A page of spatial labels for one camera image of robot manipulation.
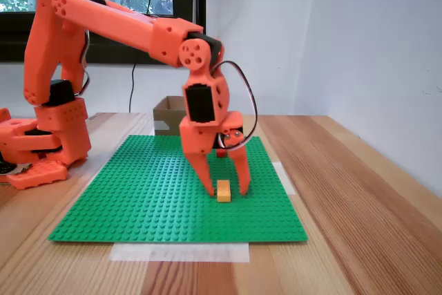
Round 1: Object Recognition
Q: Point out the short white tape strip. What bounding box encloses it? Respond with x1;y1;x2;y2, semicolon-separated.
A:
82;156;111;189
271;162;297;196

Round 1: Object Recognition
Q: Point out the black power cable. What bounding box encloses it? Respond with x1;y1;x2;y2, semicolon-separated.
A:
128;0;160;113

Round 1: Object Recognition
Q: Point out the gripper servo wire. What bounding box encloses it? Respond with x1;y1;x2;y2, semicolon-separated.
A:
210;61;258;153

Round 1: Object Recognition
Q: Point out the green lego baseplate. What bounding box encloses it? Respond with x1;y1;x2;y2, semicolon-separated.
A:
47;135;309;243

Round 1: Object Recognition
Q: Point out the black table clamp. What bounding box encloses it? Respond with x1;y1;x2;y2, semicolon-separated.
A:
0;153;25;177

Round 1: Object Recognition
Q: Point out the wide white tape strip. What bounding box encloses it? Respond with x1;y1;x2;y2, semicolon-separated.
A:
108;241;250;263

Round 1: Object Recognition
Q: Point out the cardboard box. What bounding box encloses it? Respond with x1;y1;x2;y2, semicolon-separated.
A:
153;95;187;137

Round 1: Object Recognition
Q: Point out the yellow lego block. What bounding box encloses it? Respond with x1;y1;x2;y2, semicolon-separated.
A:
216;180;232;203

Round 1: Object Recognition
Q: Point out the black framed window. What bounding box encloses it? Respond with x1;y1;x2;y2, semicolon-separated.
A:
0;0;208;66

